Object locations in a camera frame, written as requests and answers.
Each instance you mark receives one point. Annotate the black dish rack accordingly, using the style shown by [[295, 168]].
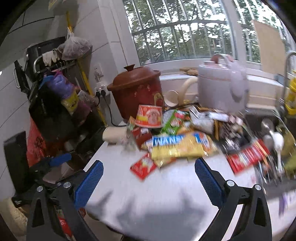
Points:
[[45, 106]]

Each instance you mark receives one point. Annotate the green snack bag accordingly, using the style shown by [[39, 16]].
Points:
[[174, 122]]

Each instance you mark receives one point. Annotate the red instant noodle cup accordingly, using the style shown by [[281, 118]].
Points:
[[149, 116]]

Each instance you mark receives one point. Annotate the cream mug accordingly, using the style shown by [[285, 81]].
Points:
[[171, 98]]

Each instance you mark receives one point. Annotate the wooden cutting board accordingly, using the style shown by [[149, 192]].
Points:
[[271, 48]]

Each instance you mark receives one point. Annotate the yellow gas pipe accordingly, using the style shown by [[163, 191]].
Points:
[[83, 74]]

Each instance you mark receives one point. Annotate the red clay cooking pot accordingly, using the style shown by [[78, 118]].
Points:
[[134, 87]]

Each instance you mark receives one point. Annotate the white wall power strip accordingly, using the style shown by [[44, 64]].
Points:
[[101, 86]]

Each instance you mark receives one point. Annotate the purple plastic bag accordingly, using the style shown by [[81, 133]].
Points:
[[59, 84]]

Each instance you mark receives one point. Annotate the small red sauce packet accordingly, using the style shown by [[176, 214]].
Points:
[[143, 167]]

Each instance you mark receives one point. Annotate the red long snack wrapper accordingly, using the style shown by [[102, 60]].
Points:
[[247, 157]]

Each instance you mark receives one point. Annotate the white ladle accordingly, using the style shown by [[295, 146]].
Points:
[[276, 141]]

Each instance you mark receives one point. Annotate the white paper cup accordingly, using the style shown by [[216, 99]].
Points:
[[115, 135]]

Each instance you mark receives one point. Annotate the white pink electric pot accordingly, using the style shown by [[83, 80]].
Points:
[[222, 85]]

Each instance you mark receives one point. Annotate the yellow blue snack wrapper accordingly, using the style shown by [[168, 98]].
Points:
[[186, 145]]

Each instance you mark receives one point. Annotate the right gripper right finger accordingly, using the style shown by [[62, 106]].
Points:
[[254, 221]]

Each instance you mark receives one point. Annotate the clear bag dried goods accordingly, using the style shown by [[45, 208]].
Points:
[[74, 48]]

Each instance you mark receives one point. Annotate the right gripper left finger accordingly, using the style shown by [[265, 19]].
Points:
[[72, 194]]

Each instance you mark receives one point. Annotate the red plastic bag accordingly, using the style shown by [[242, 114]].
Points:
[[36, 146]]

